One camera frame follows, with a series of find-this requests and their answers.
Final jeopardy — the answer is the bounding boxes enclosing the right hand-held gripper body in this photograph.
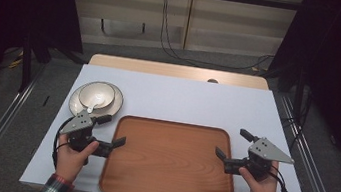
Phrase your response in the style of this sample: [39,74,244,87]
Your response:
[242,134,298,186]

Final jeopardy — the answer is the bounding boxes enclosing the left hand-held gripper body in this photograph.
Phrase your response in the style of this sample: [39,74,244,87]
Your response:
[56,106,104,156]

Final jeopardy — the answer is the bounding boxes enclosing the white plate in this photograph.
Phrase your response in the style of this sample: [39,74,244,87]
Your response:
[66,76,127,124]

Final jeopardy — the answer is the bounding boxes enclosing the black wall cables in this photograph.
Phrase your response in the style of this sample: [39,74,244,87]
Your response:
[153,0,282,79]

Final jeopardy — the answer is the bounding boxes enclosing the white bowl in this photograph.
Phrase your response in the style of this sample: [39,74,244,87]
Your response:
[76,78,118,113]

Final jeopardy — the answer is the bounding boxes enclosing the black metal stand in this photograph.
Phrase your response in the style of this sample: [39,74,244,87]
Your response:
[16,29,38,94]
[290,58,310,121]

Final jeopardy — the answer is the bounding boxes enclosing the yellow floor cable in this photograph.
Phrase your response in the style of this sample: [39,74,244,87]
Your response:
[7,48,26,71]

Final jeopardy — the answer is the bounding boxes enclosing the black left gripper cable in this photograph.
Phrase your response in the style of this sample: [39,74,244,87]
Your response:
[49,114,77,172]

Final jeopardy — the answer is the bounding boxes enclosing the person's left hand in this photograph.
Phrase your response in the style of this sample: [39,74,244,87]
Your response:
[52,133,101,187]

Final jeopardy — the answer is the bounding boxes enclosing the white ceramic spoon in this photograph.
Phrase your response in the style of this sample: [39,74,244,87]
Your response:
[85,93,108,117]

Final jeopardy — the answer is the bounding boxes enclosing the wooden wall strip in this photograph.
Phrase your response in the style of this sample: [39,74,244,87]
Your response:
[180,0,195,51]

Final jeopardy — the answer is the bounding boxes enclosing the white table board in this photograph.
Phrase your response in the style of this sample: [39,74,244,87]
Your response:
[17,56,328,192]

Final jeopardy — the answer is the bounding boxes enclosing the light wooden table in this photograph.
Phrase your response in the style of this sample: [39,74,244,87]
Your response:
[87,51,272,92]

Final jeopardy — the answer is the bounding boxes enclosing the wooden tray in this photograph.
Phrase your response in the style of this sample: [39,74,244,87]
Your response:
[96,110,245,192]

